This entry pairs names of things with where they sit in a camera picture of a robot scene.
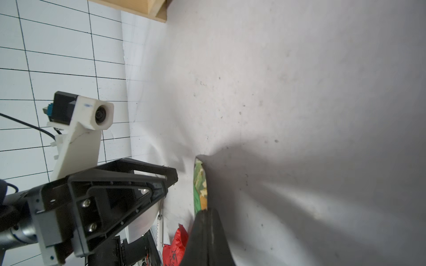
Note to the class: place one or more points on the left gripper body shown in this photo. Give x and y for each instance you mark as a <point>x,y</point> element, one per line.
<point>59,219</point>

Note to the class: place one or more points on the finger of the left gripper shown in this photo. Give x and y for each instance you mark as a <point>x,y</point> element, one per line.
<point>109,197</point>

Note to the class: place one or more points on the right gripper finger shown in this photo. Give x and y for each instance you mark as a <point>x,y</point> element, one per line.
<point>207,245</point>

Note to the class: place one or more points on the wooden two-tier shelf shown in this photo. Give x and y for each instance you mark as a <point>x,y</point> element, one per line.
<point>151,9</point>

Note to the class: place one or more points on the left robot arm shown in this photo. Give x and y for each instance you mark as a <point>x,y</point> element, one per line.
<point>16,223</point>

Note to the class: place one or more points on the red tea bag upper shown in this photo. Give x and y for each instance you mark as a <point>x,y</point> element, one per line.
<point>173,253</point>

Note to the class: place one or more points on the white bowl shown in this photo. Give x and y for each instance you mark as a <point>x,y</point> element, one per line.
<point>142,224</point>

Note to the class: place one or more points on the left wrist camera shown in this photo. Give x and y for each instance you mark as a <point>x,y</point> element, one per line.
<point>82,119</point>

